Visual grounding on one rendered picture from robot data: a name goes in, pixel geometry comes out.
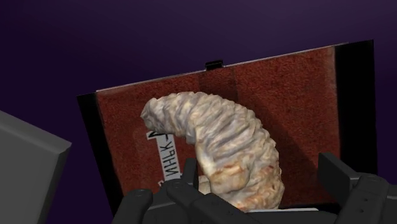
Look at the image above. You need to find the grey block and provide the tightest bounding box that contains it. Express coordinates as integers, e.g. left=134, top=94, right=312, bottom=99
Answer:
left=0, top=109, right=73, bottom=224

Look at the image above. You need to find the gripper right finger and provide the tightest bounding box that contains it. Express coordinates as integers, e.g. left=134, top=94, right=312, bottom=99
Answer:
left=317, top=151, right=397, bottom=224

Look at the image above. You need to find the pale croissant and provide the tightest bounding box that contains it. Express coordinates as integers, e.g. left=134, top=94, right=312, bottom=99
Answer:
left=140, top=91, right=286, bottom=213

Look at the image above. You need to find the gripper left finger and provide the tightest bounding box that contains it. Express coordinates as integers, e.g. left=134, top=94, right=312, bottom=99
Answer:
left=112, top=158, right=261, bottom=224

